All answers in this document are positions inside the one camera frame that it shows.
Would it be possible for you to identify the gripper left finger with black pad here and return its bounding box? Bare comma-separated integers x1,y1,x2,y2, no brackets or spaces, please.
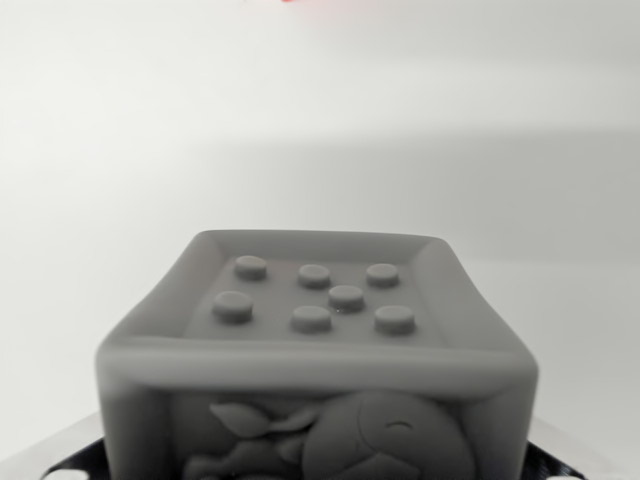
0,413,115,480

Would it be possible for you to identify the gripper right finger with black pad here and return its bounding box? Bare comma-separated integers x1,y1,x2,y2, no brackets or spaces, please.
519,415,640,480

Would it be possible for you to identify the grey embossed cube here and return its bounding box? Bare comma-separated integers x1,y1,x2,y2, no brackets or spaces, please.
93,229,541,480

